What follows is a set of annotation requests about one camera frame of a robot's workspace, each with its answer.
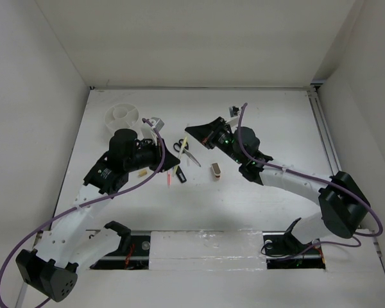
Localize beige eraser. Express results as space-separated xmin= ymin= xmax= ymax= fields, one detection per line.
xmin=138 ymin=170 xmax=148 ymax=177

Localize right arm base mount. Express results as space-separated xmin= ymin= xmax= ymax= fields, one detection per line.
xmin=260 ymin=218 xmax=326 ymax=270

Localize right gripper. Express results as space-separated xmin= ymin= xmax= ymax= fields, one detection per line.
xmin=185 ymin=117 xmax=244 ymax=165

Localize black handled scissors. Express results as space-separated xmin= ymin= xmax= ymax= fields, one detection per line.
xmin=173 ymin=139 xmax=201 ymax=167

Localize white round divided container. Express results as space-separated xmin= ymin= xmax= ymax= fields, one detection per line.
xmin=104 ymin=103 xmax=142 ymax=137

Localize pink clear pen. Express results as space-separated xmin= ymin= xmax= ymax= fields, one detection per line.
xmin=167 ymin=170 xmax=171 ymax=188

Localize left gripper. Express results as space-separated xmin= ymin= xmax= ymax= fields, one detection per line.
xmin=125 ymin=136 xmax=180 ymax=173

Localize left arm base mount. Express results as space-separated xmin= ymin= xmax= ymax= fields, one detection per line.
xmin=90 ymin=221 xmax=151 ymax=270

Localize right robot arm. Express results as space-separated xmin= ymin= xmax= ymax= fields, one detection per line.
xmin=185 ymin=117 xmax=370 ymax=257

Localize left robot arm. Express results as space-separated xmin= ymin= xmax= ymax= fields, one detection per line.
xmin=15 ymin=129 xmax=180 ymax=302

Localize yellow clear pen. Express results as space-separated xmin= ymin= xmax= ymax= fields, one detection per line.
xmin=178 ymin=136 xmax=187 ymax=159

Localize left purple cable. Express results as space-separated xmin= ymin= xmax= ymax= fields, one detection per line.
xmin=0 ymin=117 xmax=167 ymax=308

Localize blue cap black highlighter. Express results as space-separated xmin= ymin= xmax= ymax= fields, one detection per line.
xmin=175 ymin=166 xmax=187 ymax=184

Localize aluminium frame rail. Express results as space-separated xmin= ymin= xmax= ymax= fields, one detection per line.
xmin=307 ymin=83 xmax=360 ymax=225

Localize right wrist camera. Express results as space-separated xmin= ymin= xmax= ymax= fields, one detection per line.
xmin=228 ymin=106 xmax=241 ymax=118

